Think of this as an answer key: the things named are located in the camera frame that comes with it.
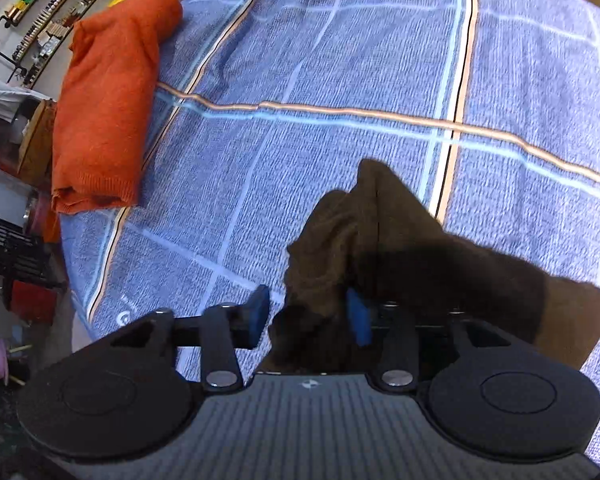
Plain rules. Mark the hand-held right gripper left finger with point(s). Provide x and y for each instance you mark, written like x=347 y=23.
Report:
x=258 y=318

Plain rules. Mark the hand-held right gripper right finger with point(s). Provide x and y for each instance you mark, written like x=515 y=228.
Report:
x=358 y=321

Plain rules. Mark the brown knit garment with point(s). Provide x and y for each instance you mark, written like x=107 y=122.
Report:
x=405 y=240

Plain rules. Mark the orange knit sweater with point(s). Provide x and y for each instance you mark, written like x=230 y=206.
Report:
x=105 y=110

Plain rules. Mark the red box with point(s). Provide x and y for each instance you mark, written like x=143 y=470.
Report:
x=32 y=302

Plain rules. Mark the black crate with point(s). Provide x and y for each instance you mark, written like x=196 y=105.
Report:
x=10 y=250

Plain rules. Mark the blue plaid bed sheet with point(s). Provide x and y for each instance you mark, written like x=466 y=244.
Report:
x=330 y=60

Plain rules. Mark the cardboard box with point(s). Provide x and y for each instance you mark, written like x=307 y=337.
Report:
x=37 y=145

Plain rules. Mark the wall shelves with small bottles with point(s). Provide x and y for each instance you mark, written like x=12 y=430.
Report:
x=40 y=15

